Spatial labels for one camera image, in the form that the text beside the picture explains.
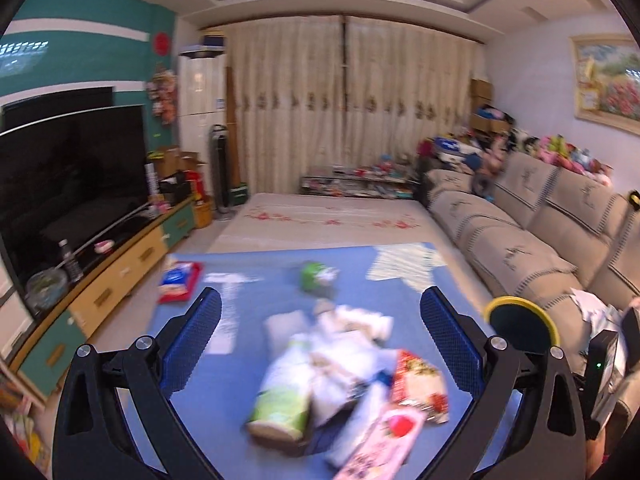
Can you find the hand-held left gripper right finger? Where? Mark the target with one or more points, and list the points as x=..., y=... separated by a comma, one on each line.
x=450, y=340

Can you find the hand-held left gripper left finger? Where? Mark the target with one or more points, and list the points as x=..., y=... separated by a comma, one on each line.
x=197, y=340

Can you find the red snack packet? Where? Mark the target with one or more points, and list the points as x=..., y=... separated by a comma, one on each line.
x=417, y=385

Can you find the yellow-rimmed dark trash bin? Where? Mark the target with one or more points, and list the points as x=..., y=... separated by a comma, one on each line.
x=520, y=325

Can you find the white bottle with green label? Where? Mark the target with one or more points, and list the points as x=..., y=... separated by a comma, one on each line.
x=280, y=390

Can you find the white tissue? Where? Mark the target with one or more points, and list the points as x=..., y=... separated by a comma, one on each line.
x=345, y=360

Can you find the pink printed packet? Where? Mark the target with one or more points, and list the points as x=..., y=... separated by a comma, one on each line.
x=385, y=435

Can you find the white plastic bag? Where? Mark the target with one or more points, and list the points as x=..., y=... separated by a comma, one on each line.
x=597, y=315

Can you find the white paper strip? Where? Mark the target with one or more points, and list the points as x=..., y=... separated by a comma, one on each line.
x=230, y=300

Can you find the red and blue tissue pack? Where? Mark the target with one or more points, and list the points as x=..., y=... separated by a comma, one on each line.
x=177, y=282

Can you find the white foam net sleeve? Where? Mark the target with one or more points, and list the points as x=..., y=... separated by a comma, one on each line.
x=287, y=325

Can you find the beige sofa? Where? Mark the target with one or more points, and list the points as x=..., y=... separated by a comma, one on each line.
x=505, y=255

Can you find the television cabinet with drawers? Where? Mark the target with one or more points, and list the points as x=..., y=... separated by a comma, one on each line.
x=115, y=280

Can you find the wicker basket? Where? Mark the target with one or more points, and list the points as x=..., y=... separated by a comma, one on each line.
x=202, y=214

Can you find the clear plastic bottle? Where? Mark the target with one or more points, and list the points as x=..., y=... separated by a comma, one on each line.
x=72, y=265

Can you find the small green box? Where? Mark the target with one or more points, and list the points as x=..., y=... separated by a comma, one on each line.
x=238, y=195

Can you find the glass bowl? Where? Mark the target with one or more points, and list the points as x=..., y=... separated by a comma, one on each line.
x=45, y=287

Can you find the black tower fan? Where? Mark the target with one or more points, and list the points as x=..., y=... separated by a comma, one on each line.
x=220, y=170

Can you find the floral floor mat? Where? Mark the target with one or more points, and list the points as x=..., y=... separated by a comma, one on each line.
x=325, y=220

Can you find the open cardboard box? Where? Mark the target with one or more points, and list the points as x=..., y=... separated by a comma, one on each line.
x=170, y=160

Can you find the low glass table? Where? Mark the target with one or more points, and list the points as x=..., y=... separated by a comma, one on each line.
x=350, y=186

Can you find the shelf of books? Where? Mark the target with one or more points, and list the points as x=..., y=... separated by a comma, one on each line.
x=22, y=425

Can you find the black television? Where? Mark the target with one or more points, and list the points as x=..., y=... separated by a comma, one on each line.
x=65, y=185

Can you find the pile of plush toys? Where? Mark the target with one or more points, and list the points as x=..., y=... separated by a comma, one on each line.
x=560, y=147

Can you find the white standing air conditioner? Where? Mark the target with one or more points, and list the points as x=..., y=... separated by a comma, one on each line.
x=200, y=110

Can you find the hanging flower decoration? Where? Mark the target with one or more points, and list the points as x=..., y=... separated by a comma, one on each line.
x=164, y=95

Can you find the beige embroidered curtains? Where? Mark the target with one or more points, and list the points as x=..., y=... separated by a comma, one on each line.
x=350, y=110

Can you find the stacked cardboard boxes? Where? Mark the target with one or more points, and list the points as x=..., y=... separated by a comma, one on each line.
x=482, y=90

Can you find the framed flower painting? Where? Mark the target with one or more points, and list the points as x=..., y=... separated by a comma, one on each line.
x=615, y=80

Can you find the red round wall decoration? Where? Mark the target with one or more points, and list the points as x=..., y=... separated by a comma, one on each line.
x=161, y=42

